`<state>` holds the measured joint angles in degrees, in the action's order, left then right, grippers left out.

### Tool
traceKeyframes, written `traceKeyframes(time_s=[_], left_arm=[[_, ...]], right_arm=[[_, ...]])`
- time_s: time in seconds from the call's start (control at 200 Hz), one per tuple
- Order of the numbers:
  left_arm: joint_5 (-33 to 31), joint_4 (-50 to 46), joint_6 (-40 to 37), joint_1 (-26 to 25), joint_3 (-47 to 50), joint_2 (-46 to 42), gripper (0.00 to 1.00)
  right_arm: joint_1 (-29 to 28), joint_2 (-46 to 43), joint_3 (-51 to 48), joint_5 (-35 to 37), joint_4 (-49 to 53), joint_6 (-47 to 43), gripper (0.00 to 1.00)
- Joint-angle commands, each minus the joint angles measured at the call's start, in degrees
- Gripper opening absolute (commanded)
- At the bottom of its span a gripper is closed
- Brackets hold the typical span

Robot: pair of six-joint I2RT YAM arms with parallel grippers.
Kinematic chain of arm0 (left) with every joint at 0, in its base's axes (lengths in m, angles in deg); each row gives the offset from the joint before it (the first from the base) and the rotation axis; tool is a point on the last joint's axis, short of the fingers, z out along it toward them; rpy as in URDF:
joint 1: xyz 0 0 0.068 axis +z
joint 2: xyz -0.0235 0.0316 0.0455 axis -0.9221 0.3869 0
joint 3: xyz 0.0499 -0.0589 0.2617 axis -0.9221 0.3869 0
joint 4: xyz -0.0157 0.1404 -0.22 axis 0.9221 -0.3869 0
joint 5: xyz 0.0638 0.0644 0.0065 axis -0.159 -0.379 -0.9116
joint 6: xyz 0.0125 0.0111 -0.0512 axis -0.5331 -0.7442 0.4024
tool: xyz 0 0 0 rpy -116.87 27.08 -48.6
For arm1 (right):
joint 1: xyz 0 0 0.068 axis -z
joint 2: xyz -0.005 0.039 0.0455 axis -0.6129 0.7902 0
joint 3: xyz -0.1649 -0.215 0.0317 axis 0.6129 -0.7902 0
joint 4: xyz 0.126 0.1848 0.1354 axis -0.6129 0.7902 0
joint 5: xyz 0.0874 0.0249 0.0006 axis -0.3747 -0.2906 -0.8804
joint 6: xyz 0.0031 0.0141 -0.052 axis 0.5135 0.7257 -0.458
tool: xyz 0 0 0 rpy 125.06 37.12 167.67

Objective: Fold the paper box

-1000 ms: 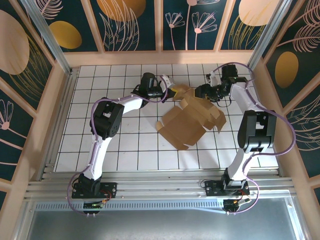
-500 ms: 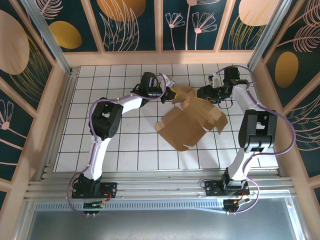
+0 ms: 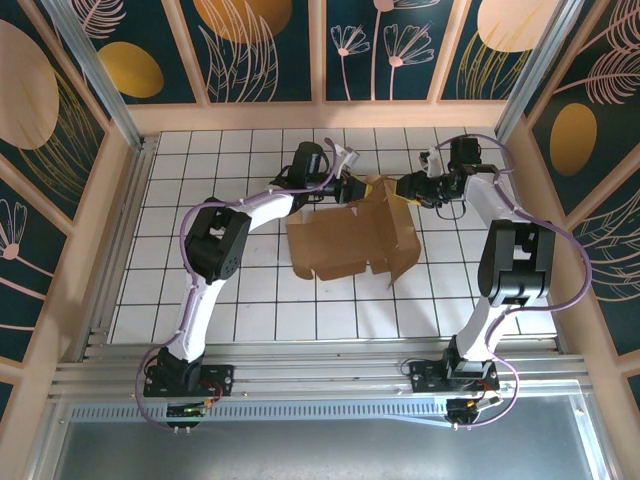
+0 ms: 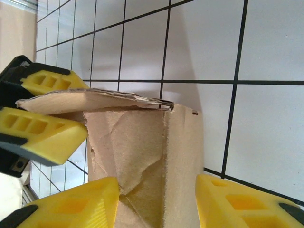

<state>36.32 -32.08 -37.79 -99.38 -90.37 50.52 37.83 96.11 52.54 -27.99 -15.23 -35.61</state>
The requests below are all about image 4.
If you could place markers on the aluminium side rail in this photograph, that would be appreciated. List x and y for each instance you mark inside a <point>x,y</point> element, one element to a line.
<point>30,194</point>

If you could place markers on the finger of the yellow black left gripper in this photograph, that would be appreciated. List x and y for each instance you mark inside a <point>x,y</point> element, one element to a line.
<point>52,80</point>
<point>47,140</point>

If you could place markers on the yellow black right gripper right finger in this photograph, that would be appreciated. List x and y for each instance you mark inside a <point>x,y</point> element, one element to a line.
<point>237,209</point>

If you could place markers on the brown cardboard paper box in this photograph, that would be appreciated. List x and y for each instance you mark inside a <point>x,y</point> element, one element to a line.
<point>142,154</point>

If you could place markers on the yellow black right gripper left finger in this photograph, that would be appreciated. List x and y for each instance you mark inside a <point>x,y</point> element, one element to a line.
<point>76,209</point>

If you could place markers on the aluminium corner post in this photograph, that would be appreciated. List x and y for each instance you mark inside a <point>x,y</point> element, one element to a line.
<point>19,2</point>

